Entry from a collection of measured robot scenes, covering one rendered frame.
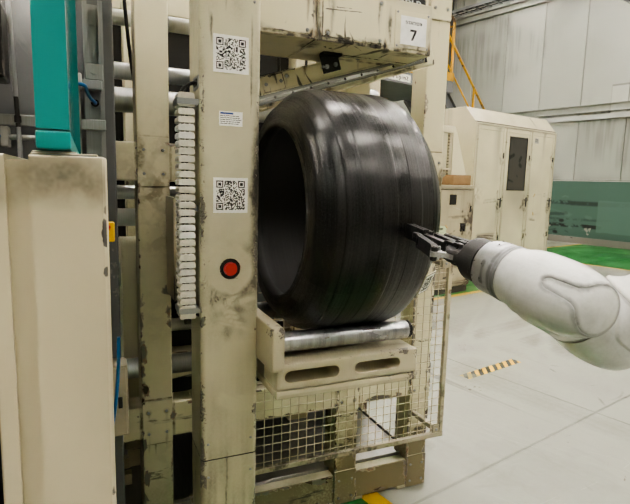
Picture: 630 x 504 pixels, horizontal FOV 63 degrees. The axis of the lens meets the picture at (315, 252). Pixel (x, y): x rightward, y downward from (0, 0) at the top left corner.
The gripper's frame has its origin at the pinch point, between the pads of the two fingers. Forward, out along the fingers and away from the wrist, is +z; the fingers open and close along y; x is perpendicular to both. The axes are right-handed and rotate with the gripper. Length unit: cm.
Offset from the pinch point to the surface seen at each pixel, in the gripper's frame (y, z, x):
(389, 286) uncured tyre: 1.8, 5.5, 12.7
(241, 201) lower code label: 29.8, 24.4, -1.9
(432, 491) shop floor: -66, 57, 125
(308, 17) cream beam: 4, 57, -46
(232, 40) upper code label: 32, 29, -35
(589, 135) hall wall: -960, 749, -21
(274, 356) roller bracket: 25.7, 8.7, 27.8
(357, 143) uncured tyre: 10.5, 10.2, -16.5
